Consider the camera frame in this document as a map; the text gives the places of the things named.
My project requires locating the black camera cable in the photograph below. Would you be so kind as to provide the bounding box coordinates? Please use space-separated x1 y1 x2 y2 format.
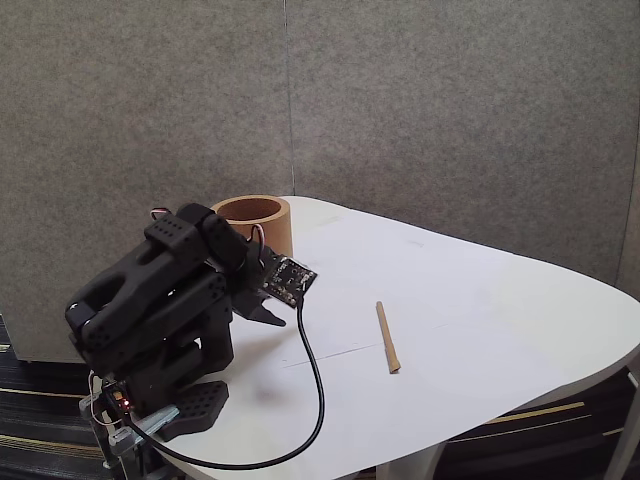
117 294 327 471

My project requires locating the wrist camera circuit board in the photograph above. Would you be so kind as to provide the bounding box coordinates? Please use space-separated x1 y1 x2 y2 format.
261 253 320 308

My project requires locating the grey metal table clamp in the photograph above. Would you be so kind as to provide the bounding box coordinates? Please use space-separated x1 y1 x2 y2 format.
78 392 181 471

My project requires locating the white paper sheet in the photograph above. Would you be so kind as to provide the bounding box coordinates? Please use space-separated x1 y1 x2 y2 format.
277 219 506 371

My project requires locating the white table leg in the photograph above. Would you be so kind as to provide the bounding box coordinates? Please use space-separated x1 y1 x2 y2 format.
374 439 447 480
603 367 640 480

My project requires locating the tan wooden pen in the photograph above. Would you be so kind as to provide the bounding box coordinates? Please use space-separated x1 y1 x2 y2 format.
375 300 403 376

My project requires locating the brown cork pen holder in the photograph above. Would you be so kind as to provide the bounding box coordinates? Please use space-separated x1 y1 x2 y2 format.
208 195 294 257

